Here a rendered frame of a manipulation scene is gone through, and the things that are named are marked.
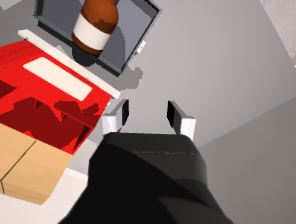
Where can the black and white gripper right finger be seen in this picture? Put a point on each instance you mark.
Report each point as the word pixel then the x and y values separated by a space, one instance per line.
pixel 178 120

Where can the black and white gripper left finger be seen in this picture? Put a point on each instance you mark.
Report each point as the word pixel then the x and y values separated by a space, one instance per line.
pixel 113 122

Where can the grey rectangular tray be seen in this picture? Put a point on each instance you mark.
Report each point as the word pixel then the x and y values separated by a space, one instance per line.
pixel 135 18

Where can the red plastic crate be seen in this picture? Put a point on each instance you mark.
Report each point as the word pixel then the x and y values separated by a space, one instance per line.
pixel 59 92

